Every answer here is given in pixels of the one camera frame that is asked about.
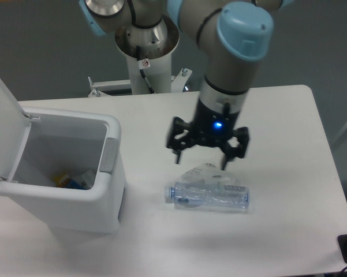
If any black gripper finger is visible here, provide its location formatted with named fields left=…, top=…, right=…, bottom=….
left=166, top=117, right=196, bottom=164
left=221, top=127, right=250, bottom=170

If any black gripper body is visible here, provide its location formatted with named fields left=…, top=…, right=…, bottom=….
left=190, top=99, right=242, bottom=148

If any white plastic trash can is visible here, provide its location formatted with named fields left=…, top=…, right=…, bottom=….
left=0, top=79, right=126, bottom=233

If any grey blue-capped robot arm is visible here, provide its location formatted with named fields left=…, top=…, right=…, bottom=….
left=79, top=1, right=286, bottom=167

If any white trash item inside can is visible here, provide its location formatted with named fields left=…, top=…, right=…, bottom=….
left=72, top=170, right=96, bottom=190

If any yellow trash item inside can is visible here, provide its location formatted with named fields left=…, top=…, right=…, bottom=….
left=53, top=174, right=81, bottom=189

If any clear plastic wrapper packet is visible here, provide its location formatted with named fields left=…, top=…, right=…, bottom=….
left=178, top=163, right=239, bottom=185

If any clear crushed plastic bottle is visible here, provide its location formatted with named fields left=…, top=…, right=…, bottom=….
left=164, top=181, right=250, bottom=213

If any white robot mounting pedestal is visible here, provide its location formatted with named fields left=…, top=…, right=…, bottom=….
left=88, top=15, right=192, bottom=97

